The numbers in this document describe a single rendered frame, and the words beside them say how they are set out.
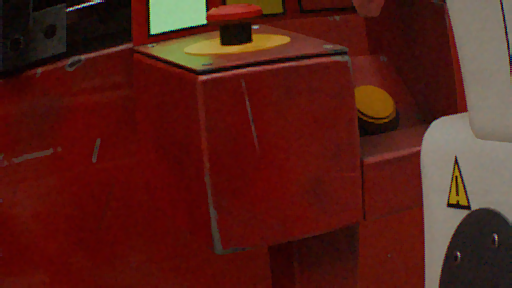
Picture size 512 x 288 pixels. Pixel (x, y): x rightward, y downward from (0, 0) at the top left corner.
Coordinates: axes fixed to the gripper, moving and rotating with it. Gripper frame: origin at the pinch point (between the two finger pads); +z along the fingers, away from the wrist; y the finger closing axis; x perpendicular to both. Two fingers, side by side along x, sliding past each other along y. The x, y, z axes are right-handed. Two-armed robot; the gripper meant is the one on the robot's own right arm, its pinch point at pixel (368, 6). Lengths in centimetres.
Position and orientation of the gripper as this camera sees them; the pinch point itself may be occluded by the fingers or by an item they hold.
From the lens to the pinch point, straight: 88.3
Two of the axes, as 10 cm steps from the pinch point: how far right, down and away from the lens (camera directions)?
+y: -3.9, -4.1, 8.3
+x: -9.2, 1.7, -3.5
